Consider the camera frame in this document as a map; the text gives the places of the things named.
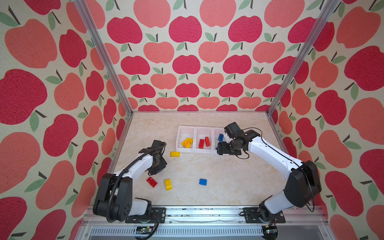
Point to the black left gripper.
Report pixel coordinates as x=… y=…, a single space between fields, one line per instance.
x=163 y=165

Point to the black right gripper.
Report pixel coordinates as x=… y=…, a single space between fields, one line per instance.
x=221 y=148

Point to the blue brick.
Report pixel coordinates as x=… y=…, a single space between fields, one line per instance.
x=221 y=138
x=202 y=182

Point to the yellow curved brick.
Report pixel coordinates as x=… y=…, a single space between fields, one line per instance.
x=168 y=184
x=175 y=154

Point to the red long brick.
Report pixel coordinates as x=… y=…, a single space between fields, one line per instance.
x=207 y=142

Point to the yellow round printed brick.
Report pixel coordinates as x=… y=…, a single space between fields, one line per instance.
x=185 y=144

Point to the white bin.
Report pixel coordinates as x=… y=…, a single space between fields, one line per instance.
x=201 y=133
x=183 y=133
x=216 y=134

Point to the yellow square brick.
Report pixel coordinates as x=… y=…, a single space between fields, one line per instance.
x=189 y=140

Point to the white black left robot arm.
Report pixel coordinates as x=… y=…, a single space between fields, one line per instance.
x=114 y=199

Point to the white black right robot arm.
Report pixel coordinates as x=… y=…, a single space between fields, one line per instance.
x=303 y=180

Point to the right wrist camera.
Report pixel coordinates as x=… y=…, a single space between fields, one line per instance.
x=233 y=131

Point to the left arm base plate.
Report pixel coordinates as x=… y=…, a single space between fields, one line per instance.
x=153 y=214

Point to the aluminium front rail frame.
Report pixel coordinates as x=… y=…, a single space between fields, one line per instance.
x=209 y=223

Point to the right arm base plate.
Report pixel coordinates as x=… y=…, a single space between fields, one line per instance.
x=262 y=216

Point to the right aluminium corner post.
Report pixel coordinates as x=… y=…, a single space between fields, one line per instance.
x=319 y=24

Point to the aluminium corner post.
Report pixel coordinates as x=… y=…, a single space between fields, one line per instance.
x=90 y=24
x=319 y=24

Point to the left aluminium corner post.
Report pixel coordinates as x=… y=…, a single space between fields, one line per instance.
x=90 y=24

